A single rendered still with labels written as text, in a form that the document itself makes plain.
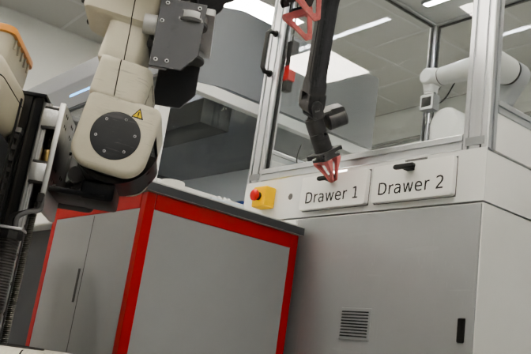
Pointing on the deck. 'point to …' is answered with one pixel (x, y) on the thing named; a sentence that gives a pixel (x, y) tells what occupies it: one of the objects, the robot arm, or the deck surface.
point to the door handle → (266, 51)
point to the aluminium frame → (483, 20)
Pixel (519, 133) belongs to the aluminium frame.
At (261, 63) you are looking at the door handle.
